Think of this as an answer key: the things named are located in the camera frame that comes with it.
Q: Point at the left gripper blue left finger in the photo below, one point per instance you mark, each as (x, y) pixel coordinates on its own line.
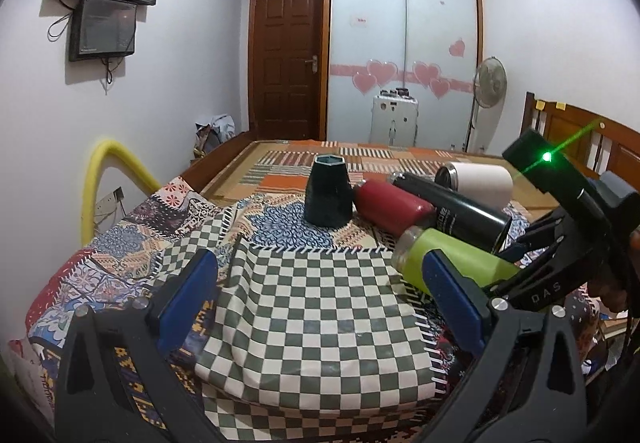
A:
(89, 397)

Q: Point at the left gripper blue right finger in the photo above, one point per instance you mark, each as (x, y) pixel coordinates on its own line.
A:
(525, 384)

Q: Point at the lime green glass bottle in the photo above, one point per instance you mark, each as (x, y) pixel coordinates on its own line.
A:
(482, 267)

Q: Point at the dark green faceted cup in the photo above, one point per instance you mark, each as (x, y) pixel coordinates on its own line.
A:
(328, 196)

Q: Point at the right hand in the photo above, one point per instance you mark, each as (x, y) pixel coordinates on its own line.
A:
(608, 284)

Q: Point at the white thermos bottle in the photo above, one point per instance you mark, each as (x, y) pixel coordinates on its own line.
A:
(490, 185)

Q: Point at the black thermos bottle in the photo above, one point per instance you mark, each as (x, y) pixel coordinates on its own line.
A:
(456, 215)

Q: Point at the wooden bed headboard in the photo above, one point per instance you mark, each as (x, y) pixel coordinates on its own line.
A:
(593, 143)

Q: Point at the colourful patchwork cloth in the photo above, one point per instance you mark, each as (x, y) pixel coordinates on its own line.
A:
(307, 340)

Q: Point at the red thermos bottle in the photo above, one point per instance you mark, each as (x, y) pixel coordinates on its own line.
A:
(391, 209)

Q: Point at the white standing fan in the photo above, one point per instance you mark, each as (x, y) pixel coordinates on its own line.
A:
(489, 91)

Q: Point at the yellow foam tube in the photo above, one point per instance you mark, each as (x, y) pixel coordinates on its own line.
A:
(110, 162)

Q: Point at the clothes pile in corner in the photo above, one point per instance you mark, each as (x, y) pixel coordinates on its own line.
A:
(212, 132)

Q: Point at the frosted sliding wardrobe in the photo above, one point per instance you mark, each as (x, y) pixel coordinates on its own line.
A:
(427, 46)

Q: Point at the brown wooden door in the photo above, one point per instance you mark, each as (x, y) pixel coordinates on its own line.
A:
(283, 69)

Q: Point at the wall power socket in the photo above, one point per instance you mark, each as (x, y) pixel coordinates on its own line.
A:
(108, 205)

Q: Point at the small wall monitor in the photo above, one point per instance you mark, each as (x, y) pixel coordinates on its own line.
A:
(101, 30)

